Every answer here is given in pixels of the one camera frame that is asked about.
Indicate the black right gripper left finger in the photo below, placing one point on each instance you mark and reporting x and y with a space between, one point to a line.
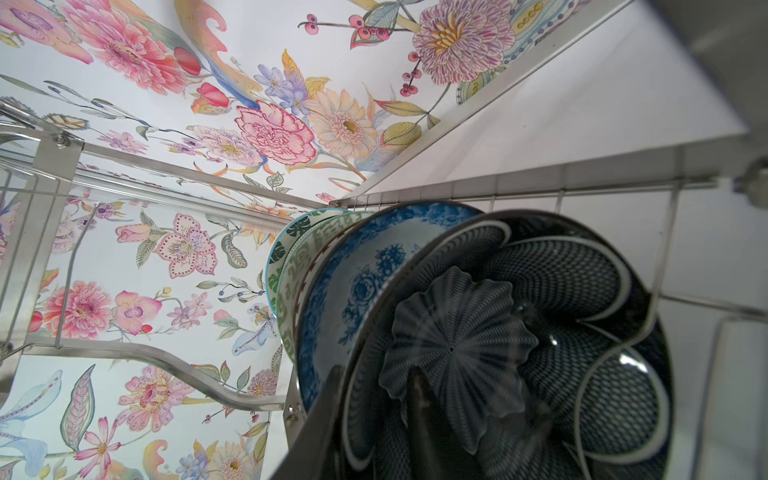
312 434

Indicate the blue floral bowl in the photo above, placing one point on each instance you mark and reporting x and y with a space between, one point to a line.
353 274

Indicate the stainless steel dish rack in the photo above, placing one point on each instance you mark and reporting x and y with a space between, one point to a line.
202 200

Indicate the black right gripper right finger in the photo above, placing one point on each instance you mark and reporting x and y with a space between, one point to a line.
435 451

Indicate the green geometric pattern bowl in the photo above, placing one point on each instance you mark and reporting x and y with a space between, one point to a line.
283 329

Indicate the black patterned bowl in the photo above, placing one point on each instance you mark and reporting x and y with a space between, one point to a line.
548 307

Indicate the green leaf pattern bowl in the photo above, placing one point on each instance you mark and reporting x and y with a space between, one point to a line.
284 242

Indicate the white lattice pattern bowl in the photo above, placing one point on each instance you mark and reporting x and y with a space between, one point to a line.
303 259

